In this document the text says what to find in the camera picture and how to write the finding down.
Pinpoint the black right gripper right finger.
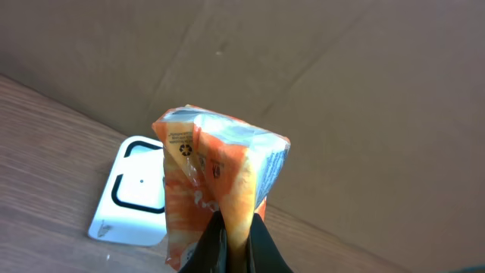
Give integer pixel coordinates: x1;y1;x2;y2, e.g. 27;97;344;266
246;213;293;273

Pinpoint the orange tissue pack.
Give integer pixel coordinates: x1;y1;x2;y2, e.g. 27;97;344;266
152;105;290;270

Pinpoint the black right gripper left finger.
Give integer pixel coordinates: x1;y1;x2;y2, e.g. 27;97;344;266
179;211;227;273

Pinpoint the white barcode scanner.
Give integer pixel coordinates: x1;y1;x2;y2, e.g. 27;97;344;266
88;136;167;246

